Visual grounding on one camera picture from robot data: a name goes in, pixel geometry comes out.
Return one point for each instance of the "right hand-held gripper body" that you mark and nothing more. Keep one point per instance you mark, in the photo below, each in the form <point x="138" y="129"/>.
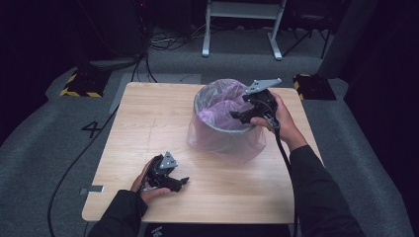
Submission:
<point x="263" y="102"/>

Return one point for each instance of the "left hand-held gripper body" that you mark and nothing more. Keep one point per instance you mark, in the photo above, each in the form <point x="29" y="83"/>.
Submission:
<point x="166" y="163"/>

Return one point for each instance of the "pink plastic bag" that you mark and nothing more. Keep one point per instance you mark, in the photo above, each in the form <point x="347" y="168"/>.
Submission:
<point x="224" y="113"/>

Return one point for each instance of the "green ribbed plastic bin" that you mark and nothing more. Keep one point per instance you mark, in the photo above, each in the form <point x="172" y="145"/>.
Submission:
<point x="210" y="138"/>

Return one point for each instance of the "person's left hand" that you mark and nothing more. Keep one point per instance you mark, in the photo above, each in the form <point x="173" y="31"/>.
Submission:
<point x="143" y="189"/>

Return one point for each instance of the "person's right hand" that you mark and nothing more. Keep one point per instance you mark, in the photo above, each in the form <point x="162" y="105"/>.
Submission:
<point x="286" y="128"/>

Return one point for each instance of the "black yellow striped base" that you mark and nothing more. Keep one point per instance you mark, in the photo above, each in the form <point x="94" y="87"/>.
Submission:
<point x="314" y="87"/>
<point x="85" y="84"/>

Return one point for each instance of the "person's dark clothing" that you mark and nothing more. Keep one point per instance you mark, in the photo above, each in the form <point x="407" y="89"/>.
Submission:
<point x="217" y="231"/>

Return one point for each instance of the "grey tape piece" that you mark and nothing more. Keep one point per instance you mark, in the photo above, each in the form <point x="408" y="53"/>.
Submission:
<point x="92" y="189"/>

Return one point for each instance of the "black folding stand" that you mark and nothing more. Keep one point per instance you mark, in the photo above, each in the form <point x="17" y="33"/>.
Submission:
<point x="309" y="29"/>

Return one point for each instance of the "grey curtain column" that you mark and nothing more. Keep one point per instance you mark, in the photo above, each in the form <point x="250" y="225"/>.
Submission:
<point x="346" y="36"/>

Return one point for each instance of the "white metal table frame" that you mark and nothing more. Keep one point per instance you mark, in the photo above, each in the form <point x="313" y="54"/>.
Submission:
<point x="243" y="10"/>

